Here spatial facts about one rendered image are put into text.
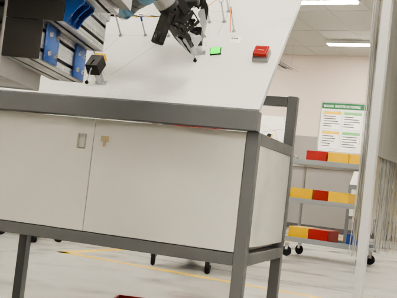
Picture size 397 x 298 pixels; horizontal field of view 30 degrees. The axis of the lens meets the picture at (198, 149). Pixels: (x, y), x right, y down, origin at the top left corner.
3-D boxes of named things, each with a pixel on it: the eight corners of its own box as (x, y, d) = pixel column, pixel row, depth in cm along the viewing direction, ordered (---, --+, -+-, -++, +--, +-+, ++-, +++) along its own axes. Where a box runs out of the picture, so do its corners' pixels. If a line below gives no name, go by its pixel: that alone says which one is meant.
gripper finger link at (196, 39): (210, 47, 253) (197, 26, 248) (198, 58, 252) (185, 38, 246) (204, 46, 256) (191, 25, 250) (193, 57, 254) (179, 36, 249)
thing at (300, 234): (375, 265, 752) (386, 159, 757) (364, 268, 706) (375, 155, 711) (283, 251, 794) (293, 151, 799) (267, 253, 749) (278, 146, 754)
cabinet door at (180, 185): (232, 252, 240) (246, 131, 241) (81, 230, 257) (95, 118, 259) (234, 252, 242) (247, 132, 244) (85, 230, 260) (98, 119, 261)
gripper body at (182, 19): (201, 23, 248) (184, -5, 241) (184, 40, 246) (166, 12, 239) (188, 20, 254) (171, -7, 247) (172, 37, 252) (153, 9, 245)
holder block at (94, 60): (84, 97, 257) (77, 75, 251) (98, 77, 266) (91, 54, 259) (96, 99, 256) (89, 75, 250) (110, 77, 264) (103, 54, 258)
